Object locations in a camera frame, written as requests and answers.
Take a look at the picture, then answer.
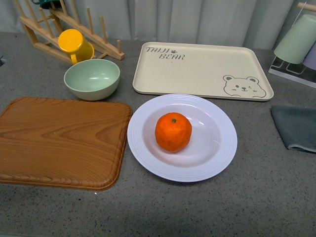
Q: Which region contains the purple cup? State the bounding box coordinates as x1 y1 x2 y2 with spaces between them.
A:
303 42 316 70

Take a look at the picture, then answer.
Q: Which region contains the light green cup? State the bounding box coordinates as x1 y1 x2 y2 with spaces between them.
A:
274 14 316 64

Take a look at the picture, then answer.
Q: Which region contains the grey folded cloth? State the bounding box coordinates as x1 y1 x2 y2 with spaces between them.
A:
271 105 316 153

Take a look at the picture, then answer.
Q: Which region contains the wooden cutting board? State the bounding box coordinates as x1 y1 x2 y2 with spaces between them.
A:
0 97 132 191

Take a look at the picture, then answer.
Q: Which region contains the white round plate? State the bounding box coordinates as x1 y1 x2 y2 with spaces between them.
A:
127 94 237 182

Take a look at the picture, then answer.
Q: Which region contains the wooden dish rack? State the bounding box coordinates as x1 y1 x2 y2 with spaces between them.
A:
14 0 125 63

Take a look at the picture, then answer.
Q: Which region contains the dark green mug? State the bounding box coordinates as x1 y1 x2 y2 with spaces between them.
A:
31 0 61 9

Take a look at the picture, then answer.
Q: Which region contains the orange fruit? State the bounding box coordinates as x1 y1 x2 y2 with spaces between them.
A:
155 112 192 153

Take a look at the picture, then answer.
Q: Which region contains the light green bowl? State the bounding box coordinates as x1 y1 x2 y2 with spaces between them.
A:
64 59 120 101

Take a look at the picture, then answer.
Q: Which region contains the white cup holder stand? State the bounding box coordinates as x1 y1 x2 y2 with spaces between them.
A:
269 13 316 88

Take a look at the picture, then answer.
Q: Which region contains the yellow mug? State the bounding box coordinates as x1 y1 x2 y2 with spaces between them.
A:
58 29 95 65

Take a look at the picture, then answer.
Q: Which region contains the beige bear tray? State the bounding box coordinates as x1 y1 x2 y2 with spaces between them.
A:
133 42 274 101

